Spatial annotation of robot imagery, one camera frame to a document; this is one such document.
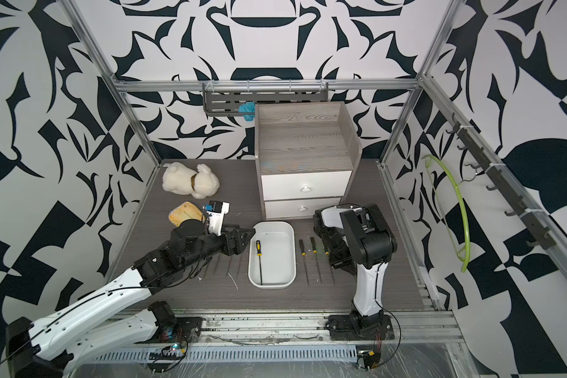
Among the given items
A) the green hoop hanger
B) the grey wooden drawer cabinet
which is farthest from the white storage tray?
the green hoop hanger

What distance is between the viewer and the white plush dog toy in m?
1.01

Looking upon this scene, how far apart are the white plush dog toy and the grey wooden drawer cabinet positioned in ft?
0.92

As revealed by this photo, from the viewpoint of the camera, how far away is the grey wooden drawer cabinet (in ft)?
2.54
